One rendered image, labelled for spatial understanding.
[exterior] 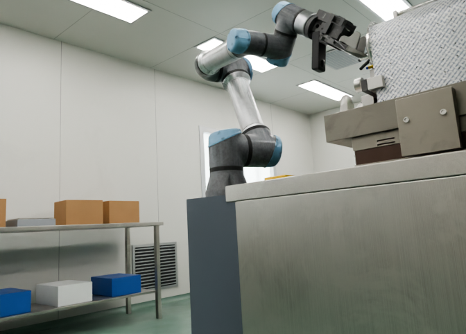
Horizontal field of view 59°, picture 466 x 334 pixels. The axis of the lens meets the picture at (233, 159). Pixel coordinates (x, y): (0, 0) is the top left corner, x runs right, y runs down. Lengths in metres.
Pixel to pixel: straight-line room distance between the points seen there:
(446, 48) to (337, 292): 0.60
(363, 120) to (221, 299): 0.70
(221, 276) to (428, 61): 0.81
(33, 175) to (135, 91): 1.56
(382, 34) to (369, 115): 0.32
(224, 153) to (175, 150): 3.91
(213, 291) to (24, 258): 3.07
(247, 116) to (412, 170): 0.85
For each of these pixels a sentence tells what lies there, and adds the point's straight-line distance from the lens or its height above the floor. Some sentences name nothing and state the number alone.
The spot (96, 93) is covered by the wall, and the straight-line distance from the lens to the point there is 4.79.
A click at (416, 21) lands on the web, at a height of 1.26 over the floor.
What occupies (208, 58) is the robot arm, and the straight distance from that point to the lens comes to 1.54.
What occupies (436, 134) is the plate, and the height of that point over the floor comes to 0.94.
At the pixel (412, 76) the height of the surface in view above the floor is 1.13.
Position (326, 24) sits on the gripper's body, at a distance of 1.27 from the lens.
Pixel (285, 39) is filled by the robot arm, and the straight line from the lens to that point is 1.37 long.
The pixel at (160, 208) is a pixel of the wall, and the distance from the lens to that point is 5.00.
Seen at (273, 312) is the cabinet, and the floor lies 0.61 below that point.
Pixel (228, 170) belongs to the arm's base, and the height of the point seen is 0.98.
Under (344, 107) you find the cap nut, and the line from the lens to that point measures 0.95.
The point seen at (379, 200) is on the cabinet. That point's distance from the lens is 0.80.
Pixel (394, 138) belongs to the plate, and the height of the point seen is 0.96.
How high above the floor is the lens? 0.80
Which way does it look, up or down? 9 degrees up
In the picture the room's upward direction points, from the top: 3 degrees counter-clockwise
